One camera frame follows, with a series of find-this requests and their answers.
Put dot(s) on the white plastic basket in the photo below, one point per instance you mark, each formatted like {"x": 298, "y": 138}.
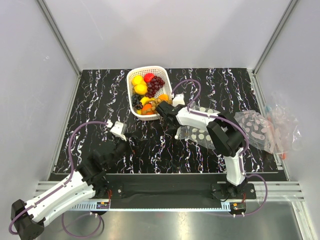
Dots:
{"x": 167, "y": 89}

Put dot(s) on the clear dotted zip bag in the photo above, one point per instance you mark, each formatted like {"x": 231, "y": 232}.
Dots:
{"x": 199, "y": 136}

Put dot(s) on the red strawberry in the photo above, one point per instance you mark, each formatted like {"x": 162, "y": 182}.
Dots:
{"x": 148, "y": 77}

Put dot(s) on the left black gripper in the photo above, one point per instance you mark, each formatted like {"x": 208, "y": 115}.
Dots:
{"x": 131, "y": 148}

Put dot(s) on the right connector block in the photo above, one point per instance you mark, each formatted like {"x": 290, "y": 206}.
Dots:
{"x": 239, "y": 206}

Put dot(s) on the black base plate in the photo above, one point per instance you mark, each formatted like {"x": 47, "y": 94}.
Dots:
{"x": 164, "y": 203}

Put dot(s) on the orange yellow mango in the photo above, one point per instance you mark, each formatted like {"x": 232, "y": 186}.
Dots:
{"x": 163, "y": 97}

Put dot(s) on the upper yellow lemon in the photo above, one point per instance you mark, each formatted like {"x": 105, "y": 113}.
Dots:
{"x": 138, "y": 80}

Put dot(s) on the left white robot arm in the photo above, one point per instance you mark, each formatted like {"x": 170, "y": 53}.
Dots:
{"x": 89, "y": 180}

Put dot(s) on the aluminium frame rail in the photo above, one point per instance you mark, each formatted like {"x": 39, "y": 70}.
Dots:
{"x": 273, "y": 191}

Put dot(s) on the pile of spare zip bags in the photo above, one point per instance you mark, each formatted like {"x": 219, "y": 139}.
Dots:
{"x": 277, "y": 132}

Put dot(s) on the yellow banana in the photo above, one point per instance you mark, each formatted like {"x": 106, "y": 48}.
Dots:
{"x": 146, "y": 100}

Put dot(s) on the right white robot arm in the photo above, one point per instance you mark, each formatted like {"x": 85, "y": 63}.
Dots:
{"x": 228, "y": 138}

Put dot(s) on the orange fruit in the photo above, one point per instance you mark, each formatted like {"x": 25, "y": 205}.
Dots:
{"x": 147, "y": 110}

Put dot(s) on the connector block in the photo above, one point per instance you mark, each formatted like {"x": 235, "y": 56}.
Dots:
{"x": 102, "y": 205}
{"x": 239, "y": 206}

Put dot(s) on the purple red grape bunch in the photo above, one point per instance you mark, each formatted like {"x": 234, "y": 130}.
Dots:
{"x": 154, "y": 86}

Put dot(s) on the dark blue grape bunch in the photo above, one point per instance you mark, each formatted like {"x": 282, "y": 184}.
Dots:
{"x": 136, "y": 101}

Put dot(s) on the left connector block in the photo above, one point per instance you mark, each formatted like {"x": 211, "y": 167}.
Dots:
{"x": 102, "y": 205}

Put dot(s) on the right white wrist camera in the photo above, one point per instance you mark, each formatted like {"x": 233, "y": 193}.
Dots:
{"x": 178, "y": 99}

